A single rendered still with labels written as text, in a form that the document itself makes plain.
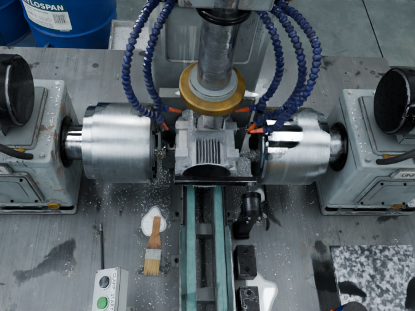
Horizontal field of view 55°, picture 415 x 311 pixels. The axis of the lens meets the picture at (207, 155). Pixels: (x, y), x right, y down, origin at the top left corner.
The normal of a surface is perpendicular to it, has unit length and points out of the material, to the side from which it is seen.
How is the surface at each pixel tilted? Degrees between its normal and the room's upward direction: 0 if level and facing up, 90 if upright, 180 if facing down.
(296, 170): 69
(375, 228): 0
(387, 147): 0
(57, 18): 90
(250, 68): 90
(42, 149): 0
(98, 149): 39
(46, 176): 90
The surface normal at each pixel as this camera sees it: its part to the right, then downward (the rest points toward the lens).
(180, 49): 0.03, 0.87
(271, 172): 0.05, 0.68
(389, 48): 0.08, -0.51
